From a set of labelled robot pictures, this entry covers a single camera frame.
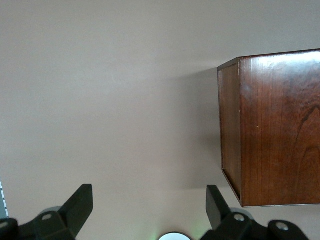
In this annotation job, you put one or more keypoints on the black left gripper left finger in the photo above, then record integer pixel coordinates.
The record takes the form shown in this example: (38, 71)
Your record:
(75, 212)

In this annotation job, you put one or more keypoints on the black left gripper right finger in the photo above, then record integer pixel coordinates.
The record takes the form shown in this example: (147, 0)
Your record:
(220, 215)

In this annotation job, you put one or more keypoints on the dark red wooden cabinet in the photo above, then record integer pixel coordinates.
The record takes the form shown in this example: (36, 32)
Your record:
(275, 130)

